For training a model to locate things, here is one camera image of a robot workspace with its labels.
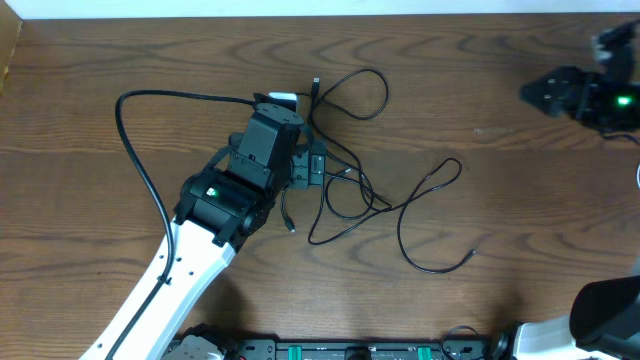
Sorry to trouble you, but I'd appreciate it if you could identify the black USB cable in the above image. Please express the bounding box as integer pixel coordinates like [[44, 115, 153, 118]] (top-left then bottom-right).
[[305, 68, 477, 275]]

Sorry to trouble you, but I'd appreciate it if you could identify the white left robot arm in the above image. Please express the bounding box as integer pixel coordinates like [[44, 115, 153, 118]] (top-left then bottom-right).
[[83, 100, 305, 359]]

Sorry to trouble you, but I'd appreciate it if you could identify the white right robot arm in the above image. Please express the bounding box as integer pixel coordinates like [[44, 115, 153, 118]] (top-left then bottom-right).
[[489, 66, 639, 359]]

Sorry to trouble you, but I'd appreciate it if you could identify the black left camera cable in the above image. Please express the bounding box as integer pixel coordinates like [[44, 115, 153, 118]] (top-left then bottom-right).
[[102, 89, 256, 360]]

